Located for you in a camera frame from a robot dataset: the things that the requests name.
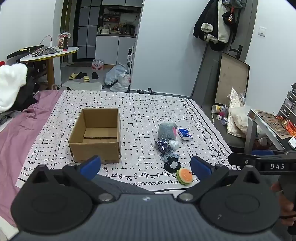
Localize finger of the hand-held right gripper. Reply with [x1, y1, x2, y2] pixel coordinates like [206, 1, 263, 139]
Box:
[228, 152, 256, 168]

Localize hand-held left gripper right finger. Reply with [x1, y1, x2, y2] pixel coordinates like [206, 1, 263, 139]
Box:
[177, 156, 270, 205]

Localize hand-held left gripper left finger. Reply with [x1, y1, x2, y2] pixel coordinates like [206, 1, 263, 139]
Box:
[29, 156, 116, 203]

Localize brown cardboard box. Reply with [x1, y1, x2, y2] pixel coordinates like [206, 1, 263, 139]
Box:
[68, 108, 122, 164]

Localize burger plush toy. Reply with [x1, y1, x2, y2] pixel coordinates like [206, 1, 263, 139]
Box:
[175, 168, 194, 186]

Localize black crochet pouch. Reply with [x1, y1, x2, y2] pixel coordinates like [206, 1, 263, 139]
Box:
[163, 156, 182, 173]

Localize blue tissue pack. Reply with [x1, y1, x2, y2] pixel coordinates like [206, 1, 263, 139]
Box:
[177, 128, 194, 141]

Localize dark plastic-wrapped bundle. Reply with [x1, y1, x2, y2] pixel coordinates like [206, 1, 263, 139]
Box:
[154, 138, 180, 161]

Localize grey plush toy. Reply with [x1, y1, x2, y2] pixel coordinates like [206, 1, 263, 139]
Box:
[158, 122, 179, 142]

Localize person's right hand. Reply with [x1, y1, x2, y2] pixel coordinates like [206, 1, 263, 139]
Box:
[271, 182, 296, 227]

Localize grey side table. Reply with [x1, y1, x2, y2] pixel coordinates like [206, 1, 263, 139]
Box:
[245, 109, 296, 154]

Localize crumpled white plastic bag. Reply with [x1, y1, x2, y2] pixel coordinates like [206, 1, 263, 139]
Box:
[228, 105, 262, 139]

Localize brown patterned mat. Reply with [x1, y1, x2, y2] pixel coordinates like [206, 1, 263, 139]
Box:
[255, 111, 287, 138]

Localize grey drawer organiser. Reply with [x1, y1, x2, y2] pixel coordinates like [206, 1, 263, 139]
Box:
[277, 91, 296, 121]

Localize patterned paper bag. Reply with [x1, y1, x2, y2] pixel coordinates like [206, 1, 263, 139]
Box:
[226, 87, 246, 135]

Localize framed wooden board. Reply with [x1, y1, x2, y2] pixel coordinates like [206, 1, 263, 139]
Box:
[215, 52, 250, 106]

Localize pink bed sheet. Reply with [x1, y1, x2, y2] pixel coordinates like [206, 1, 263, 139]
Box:
[0, 90, 64, 228]

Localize grey bath mat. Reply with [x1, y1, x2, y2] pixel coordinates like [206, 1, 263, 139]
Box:
[62, 81, 102, 91]

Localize black clothes pile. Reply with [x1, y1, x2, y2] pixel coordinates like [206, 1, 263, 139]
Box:
[13, 67, 48, 112]

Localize grey plastic bag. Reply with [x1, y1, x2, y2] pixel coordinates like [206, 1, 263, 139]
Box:
[105, 62, 130, 86]

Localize water bottle pack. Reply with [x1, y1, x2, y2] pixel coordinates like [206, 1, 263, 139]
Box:
[92, 59, 105, 70]

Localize white fluffy garment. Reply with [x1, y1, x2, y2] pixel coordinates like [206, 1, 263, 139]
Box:
[0, 63, 28, 113]

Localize white oval table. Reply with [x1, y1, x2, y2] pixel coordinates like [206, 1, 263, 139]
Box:
[20, 46, 80, 90]

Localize white kitchen cabinet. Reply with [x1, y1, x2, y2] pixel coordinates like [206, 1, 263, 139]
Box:
[95, 34, 137, 65]

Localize grey cloth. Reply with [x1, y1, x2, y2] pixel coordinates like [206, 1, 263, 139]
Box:
[32, 46, 60, 58]

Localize red snack jar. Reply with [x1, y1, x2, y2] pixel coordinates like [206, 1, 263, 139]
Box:
[58, 33, 70, 52]

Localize black flat board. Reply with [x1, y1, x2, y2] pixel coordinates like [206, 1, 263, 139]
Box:
[7, 45, 45, 60]

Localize black glass door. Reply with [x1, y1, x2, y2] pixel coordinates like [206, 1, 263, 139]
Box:
[73, 0, 101, 62]

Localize hanging jackets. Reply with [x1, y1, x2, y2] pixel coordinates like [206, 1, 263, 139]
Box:
[192, 0, 239, 52]

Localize white charging cable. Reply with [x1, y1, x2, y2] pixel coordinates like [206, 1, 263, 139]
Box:
[38, 35, 55, 48]

